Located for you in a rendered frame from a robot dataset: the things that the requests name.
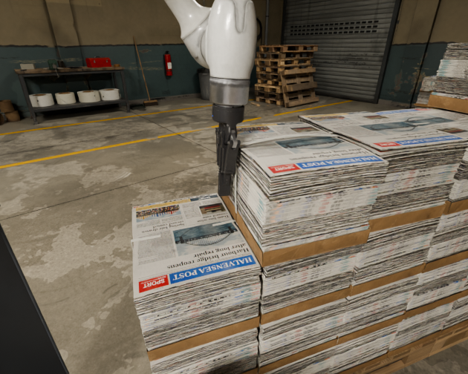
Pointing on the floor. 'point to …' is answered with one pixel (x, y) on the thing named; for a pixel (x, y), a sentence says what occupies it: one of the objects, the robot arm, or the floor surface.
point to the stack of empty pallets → (273, 93)
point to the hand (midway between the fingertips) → (224, 182)
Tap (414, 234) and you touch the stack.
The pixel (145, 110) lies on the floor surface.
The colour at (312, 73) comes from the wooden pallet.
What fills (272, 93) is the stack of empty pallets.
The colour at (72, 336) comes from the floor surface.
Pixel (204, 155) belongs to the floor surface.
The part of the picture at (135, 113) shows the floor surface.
